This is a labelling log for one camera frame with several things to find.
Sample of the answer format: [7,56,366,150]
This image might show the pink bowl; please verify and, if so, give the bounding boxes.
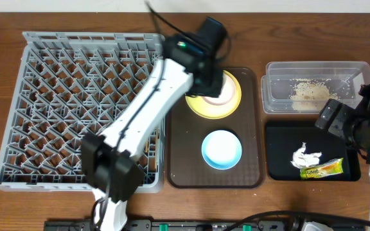
[202,73,236,106]

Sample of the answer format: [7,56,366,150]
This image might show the rice leftovers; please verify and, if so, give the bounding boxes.
[289,79,338,112]

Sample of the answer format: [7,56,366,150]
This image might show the green orange snack wrapper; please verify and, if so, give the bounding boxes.
[300,158,344,180]

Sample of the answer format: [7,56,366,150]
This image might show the white tissue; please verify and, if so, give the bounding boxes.
[290,142,322,169]

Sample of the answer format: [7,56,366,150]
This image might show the light blue bowl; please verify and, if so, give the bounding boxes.
[201,130,242,170]

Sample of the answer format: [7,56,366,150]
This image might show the wooden chopstick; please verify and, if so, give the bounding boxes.
[145,139,150,154]
[155,128,159,154]

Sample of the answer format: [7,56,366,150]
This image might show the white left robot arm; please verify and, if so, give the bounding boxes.
[81,33,226,230]

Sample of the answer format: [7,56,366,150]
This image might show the black waste tray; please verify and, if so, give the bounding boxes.
[265,121,361,182]

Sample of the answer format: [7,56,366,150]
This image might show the grey dishwasher rack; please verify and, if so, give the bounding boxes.
[0,31,163,192]

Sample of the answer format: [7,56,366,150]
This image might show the yellow plate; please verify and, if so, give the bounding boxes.
[185,71,242,119]

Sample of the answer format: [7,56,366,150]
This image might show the brown serving tray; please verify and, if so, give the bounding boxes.
[166,67,265,188]

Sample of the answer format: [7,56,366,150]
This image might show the clear plastic container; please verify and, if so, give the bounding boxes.
[261,61,370,114]

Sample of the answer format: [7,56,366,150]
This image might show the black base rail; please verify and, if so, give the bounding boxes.
[43,218,366,231]

